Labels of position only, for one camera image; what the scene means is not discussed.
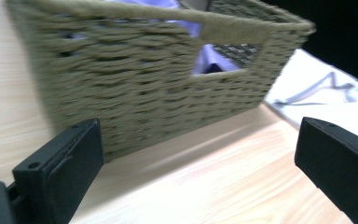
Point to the white cloth with grey trim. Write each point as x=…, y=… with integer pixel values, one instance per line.
x=320, y=93

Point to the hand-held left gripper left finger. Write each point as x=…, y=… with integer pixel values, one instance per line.
x=59, y=171

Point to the lavender cloth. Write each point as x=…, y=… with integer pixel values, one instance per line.
x=209, y=59

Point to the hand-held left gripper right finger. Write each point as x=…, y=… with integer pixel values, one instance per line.
x=341, y=161

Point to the woven olive basket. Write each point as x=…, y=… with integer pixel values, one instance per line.
x=143, y=93

